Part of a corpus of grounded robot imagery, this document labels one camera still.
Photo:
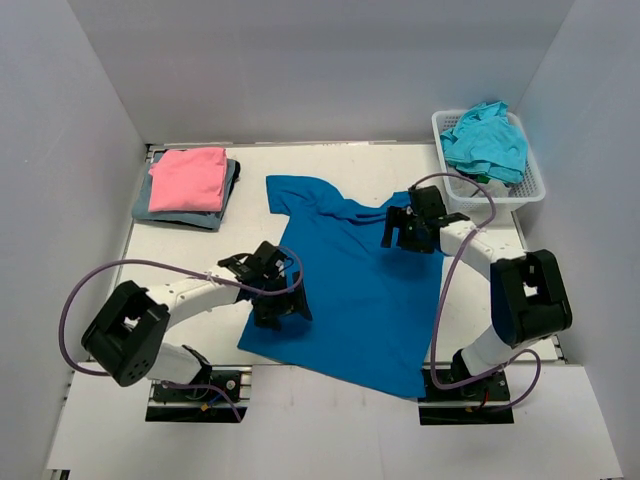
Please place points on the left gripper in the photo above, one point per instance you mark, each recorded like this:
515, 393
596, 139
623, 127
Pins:
265, 316

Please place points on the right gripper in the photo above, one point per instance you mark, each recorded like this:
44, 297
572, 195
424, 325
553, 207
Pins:
398, 218

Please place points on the blue t-shirt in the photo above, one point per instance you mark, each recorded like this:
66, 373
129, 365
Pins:
373, 309

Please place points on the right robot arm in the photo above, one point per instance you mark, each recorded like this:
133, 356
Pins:
528, 299

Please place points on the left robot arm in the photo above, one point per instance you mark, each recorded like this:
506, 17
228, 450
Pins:
127, 337

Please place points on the white garment in basket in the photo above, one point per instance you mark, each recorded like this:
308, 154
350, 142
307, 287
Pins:
495, 188

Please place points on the white plastic basket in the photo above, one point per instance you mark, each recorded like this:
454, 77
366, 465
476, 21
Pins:
530, 190

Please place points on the turquoise crumpled t-shirt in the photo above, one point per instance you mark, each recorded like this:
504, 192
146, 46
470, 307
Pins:
484, 143

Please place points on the grey-blue folded t-shirt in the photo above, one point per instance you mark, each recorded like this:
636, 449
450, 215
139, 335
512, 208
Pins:
203, 220

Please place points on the pink folded t-shirt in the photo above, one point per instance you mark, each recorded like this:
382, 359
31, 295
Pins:
191, 180

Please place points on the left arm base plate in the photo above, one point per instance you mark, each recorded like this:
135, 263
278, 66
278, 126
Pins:
224, 400

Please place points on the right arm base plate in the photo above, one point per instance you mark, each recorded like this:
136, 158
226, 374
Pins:
477, 404

